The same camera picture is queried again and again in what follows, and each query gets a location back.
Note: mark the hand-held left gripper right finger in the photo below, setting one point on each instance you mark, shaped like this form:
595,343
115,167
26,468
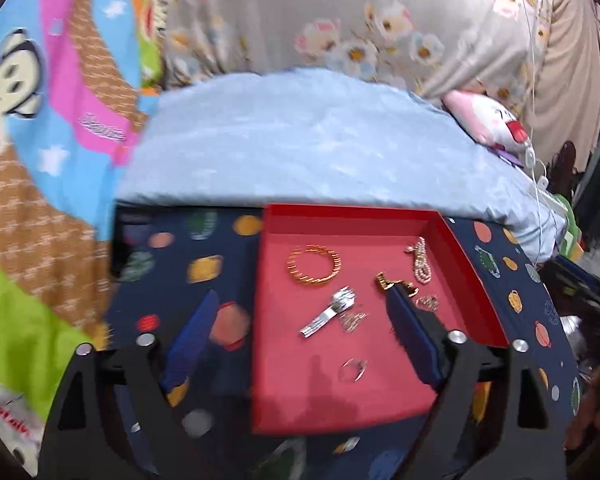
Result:
415,335

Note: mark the dark wooden chair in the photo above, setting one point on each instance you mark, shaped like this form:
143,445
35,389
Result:
564,165

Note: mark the navy planet print cloth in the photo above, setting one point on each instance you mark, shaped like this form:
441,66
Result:
205,260

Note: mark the grey floral quilt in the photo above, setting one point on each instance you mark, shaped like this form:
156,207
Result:
290,15

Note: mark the light blue pillow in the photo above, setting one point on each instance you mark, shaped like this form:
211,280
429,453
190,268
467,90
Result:
305,145

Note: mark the green cloth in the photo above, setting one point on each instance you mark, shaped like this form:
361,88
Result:
572,232

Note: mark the person's right hand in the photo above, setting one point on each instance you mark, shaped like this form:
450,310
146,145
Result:
597,410

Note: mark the beige curtain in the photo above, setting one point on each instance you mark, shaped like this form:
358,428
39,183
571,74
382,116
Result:
570,70

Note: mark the cartoon monkey blanket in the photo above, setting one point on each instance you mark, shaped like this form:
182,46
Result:
45,210

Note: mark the red cardboard box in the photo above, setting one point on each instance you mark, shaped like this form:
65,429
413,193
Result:
300,385

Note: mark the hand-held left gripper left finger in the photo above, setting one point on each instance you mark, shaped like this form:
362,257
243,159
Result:
192,340

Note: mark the gold wristwatch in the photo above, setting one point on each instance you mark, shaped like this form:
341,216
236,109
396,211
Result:
383,281

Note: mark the pink cartoon pillow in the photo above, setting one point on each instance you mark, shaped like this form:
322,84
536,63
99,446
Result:
485,120

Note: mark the gold bangle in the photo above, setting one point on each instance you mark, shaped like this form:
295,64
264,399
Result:
334,262

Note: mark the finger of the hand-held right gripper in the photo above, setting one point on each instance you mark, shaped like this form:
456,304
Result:
580,290

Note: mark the silver wristwatch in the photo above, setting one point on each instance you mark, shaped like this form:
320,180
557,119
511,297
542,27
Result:
325,314

